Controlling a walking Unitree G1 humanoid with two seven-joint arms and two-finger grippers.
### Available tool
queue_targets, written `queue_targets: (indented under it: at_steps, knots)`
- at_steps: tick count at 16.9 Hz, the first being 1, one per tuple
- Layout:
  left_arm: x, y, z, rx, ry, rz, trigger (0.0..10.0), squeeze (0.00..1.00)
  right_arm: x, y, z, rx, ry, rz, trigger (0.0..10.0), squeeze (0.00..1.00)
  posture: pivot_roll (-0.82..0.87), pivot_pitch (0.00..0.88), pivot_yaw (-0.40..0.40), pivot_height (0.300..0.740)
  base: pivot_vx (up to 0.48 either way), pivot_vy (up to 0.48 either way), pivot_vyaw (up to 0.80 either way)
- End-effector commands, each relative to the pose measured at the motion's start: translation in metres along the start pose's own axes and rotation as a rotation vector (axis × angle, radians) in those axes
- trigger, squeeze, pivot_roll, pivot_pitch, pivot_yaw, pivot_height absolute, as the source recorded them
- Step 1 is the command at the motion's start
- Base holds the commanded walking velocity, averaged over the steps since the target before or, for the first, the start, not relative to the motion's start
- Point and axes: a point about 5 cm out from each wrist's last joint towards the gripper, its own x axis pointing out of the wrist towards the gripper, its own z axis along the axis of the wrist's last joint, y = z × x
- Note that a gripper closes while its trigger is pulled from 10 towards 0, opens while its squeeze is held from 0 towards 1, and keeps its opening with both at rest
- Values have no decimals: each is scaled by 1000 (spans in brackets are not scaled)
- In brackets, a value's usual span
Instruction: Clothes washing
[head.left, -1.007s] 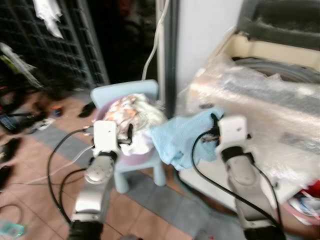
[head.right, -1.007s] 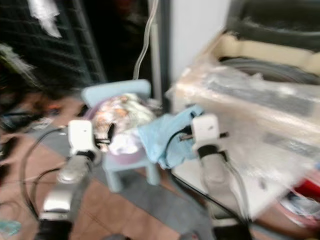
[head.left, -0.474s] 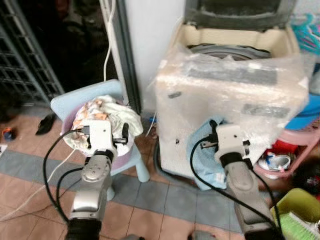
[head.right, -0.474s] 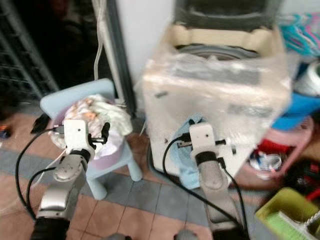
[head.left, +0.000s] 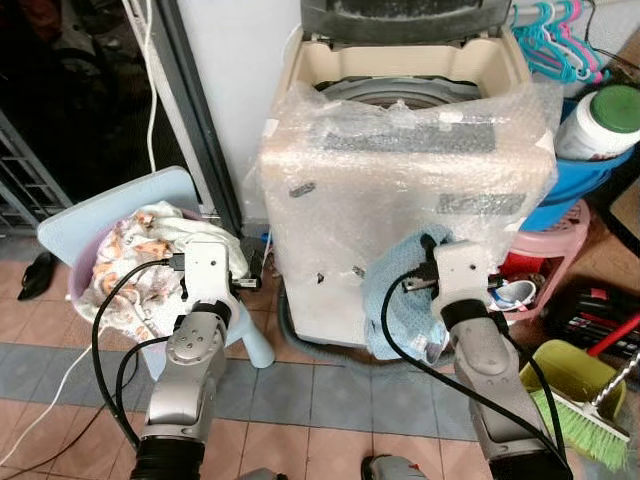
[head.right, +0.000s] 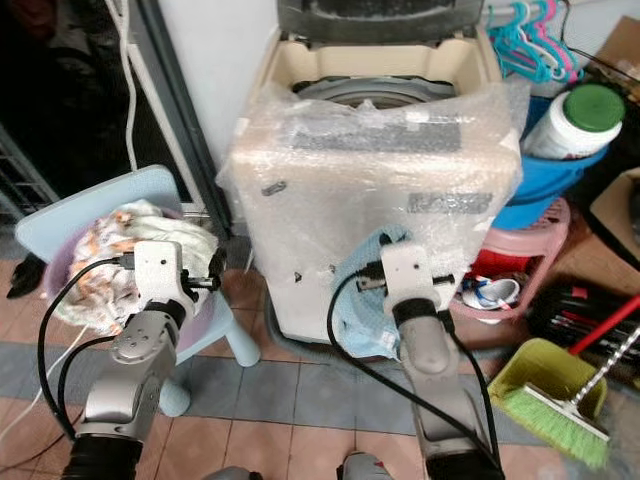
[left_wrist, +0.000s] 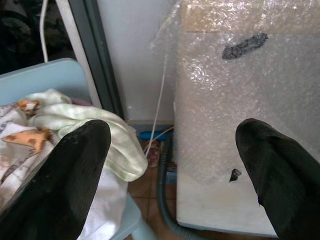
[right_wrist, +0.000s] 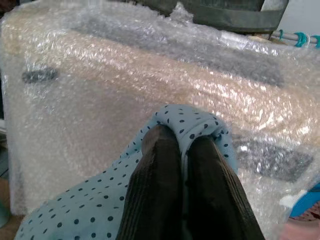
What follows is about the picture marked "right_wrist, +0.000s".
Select blue plastic laundry basket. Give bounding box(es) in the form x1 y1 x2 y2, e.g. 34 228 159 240
279 186 320 222

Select silver clothes rail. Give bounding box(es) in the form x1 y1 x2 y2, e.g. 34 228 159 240
271 30 320 47

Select light blue polka dot cloth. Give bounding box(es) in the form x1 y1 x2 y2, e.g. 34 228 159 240
14 104 239 240

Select teal clothes hanger hook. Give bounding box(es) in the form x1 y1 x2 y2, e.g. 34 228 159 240
293 31 311 48

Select bubble wrapped washing machine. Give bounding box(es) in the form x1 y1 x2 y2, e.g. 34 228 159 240
0 2 320 240

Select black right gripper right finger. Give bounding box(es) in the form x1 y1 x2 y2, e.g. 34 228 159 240
184 136 266 240

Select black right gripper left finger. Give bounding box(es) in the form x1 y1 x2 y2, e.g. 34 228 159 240
116 124 185 240

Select pink cloth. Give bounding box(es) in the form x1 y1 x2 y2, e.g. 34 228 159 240
281 216 320 240

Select grey green fabric bag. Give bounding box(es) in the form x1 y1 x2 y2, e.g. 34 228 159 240
139 0 290 35

